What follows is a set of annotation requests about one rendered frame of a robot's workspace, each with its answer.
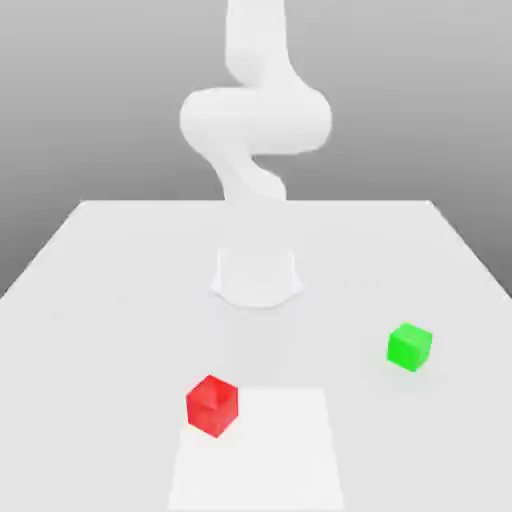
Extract small green cube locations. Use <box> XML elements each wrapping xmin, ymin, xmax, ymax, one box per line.
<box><xmin>386</xmin><ymin>322</ymin><xmax>434</xmax><ymax>374</ymax></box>

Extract small red cube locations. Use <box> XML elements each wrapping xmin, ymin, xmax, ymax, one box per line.
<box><xmin>185</xmin><ymin>374</ymin><xmax>240</xmax><ymax>440</ymax></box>

